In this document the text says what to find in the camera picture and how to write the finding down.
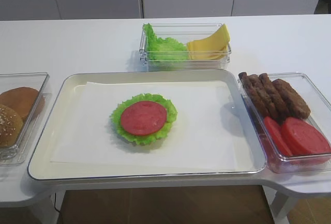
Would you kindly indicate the red tomato slice front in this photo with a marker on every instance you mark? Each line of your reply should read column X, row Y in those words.
column 143, row 118

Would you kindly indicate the red tomato slice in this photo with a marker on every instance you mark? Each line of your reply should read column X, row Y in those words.
column 274, row 130
column 303, row 139
column 143, row 118

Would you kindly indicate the green lettuce in container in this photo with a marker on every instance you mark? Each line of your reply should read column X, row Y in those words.
column 163, row 49

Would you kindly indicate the green lettuce leaf on bun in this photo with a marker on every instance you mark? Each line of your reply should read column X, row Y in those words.
column 162, row 133

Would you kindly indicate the clear lettuce and cheese container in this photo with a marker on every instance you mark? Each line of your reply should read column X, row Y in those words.
column 184, row 33

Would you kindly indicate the yellow cheese slices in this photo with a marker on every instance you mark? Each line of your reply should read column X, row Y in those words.
column 210, row 48

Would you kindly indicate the white paper sheet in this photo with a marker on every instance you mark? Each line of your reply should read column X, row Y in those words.
column 198, row 139

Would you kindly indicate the brown meat patty back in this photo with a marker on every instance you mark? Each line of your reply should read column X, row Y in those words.
column 252, row 93

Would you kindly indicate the brown meat patty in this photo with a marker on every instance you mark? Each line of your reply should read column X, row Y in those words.
column 280, row 105
column 295, row 103
column 252, row 93
column 268, row 107

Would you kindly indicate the white metal tray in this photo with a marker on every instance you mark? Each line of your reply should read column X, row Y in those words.
column 249, row 155

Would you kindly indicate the red tomato slice back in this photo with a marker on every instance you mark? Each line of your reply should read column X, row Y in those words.
column 274, row 130

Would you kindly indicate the brown meat patty front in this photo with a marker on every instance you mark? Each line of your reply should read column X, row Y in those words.
column 295, row 103

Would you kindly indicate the clear patty and tomato container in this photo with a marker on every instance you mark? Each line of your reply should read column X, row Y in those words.
column 319, row 118

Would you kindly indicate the plain bottom bun in container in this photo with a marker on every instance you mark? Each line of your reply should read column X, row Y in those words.
column 20, row 99

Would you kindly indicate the clear bun container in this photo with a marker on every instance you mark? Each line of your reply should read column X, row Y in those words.
column 16, row 154

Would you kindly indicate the red tomato slice middle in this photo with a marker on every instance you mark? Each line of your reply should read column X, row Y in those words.
column 303, row 139

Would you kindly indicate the white table leg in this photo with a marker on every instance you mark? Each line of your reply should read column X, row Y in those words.
column 280, row 203

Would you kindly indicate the sesame top bun right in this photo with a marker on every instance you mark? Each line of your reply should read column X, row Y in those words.
column 11, row 124

